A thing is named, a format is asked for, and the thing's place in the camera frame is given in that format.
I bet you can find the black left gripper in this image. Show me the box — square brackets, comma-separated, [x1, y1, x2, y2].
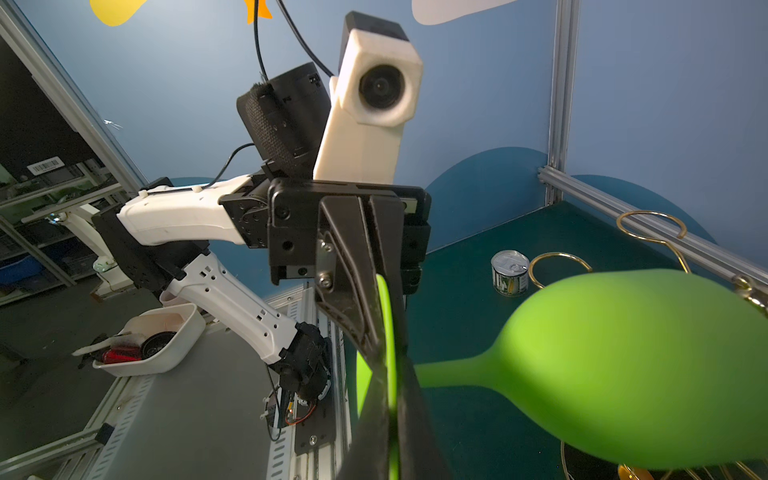
[219, 176, 431, 368]

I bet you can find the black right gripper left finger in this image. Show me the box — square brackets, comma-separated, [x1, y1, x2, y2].
[336, 366, 398, 480]

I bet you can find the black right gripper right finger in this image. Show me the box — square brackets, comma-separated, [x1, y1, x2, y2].
[397, 356, 452, 479]

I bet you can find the green wine glass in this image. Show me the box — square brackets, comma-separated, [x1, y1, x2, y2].
[355, 268, 768, 480]

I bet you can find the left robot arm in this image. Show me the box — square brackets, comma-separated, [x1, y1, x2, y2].
[94, 58, 431, 410]

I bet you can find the silver tin can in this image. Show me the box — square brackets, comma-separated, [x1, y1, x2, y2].
[491, 250, 530, 297]

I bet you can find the white plastic tray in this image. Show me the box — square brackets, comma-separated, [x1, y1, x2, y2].
[72, 303, 206, 378]

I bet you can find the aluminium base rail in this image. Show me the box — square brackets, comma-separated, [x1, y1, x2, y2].
[1, 286, 351, 479]

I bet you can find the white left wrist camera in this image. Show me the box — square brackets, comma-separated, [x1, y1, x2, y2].
[312, 11, 424, 185]

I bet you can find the gold wire glass rack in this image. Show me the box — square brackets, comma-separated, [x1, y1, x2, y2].
[522, 203, 767, 479]

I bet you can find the left corner frame post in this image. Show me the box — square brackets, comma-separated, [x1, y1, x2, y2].
[539, 0, 581, 206]

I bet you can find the aluminium frame rear rail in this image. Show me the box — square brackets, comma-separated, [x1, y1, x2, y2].
[538, 166, 767, 305]

